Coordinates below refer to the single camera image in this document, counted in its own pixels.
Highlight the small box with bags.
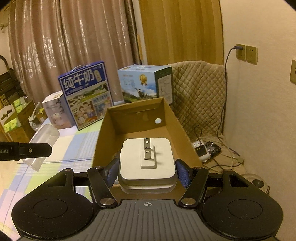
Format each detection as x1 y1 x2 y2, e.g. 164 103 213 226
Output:
28 102 48 131

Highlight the brown cardboard box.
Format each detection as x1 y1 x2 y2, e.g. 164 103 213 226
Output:
87 98 201 202

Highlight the light blue milk carton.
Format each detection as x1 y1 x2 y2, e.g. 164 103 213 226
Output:
118 64 173 104

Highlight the black folding cart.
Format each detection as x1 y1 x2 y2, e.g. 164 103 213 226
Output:
0 55 25 106

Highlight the white humidifier box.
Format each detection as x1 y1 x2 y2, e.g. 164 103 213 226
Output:
42 91 75 129

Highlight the wooden door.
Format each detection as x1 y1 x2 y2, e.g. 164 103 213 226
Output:
138 0 224 65

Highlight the white power strip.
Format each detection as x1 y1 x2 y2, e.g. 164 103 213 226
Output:
192 140 211 163

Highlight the cardboard box of tissues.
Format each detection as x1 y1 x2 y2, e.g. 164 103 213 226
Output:
1 96 35 143

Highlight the brown curtain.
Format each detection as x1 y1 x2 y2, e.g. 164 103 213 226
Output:
9 1 135 102

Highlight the black wall cable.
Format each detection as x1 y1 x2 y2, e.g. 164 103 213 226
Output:
216 46 243 140

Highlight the wall socket pair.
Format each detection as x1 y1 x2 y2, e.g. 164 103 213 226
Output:
235 44 258 65

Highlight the quilted beige chair cover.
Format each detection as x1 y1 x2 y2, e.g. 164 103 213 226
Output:
170 61 226 141

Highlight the black square fan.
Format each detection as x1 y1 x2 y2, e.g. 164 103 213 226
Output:
205 141 221 157

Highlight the silver kettle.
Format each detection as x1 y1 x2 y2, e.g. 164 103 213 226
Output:
242 173 270 195

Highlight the white power adapter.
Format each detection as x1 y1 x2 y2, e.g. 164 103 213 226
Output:
118 138 178 194

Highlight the clear plastic cover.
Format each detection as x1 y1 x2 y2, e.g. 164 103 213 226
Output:
22 124 60 172

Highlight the plaid tablecloth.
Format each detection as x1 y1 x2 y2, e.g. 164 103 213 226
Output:
1 120 103 240

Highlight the tall blue milk carton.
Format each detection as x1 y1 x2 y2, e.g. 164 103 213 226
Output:
58 61 113 130

